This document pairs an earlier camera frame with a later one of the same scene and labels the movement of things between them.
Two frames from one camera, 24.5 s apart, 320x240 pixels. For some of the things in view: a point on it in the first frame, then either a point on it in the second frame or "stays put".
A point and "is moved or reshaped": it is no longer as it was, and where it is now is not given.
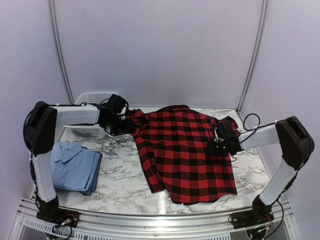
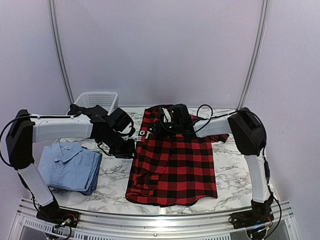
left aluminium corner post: x=60 y=53 stays put
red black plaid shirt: x=172 y=142 is moved or reshaped
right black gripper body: x=219 y=151 -> x=167 y=131
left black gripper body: x=118 y=127 -> x=117 y=148
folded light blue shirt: x=72 y=167 stays put
